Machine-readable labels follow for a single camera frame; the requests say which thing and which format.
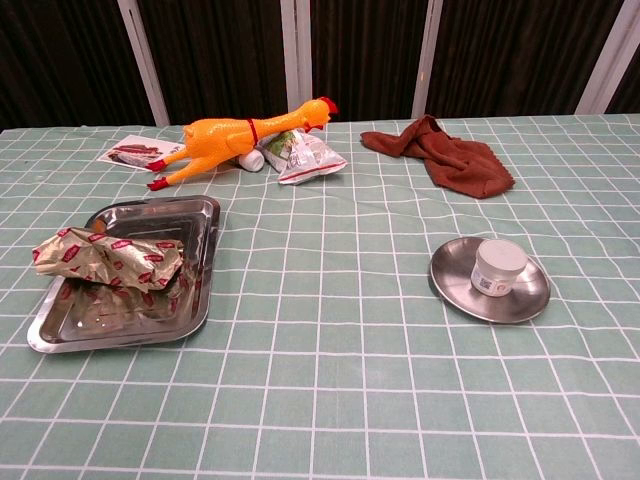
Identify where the yellow rubber chicken toy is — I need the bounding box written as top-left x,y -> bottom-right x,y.
146,96 -> 340,192

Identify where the black pleated curtain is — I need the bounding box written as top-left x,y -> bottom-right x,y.
0,0 -> 640,130

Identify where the small white bottle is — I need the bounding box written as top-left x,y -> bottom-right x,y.
239,149 -> 265,173

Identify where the rectangular steel tray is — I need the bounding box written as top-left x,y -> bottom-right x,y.
26,194 -> 222,355

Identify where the small picture card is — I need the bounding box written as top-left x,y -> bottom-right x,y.
98,134 -> 187,170

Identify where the green checked tablecloth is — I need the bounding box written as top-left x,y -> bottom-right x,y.
0,113 -> 640,480

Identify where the white frame post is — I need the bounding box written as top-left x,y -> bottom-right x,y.
117,0 -> 171,127
411,0 -> 445,120
279,0 -> 314,112
574,0 -> 640,115

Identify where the small grey cylinder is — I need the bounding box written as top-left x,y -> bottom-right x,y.
470,238 -> 527,296

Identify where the brown snack packet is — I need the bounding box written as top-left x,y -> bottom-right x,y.
31,226 -> 185,295

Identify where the round steel plate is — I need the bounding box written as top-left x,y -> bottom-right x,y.
428,236 -> 552,324

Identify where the brown cloth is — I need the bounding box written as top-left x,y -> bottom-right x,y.
360,114 -> 516,200

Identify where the white green snack bag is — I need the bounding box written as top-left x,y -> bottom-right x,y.
257,128 -> 348,186

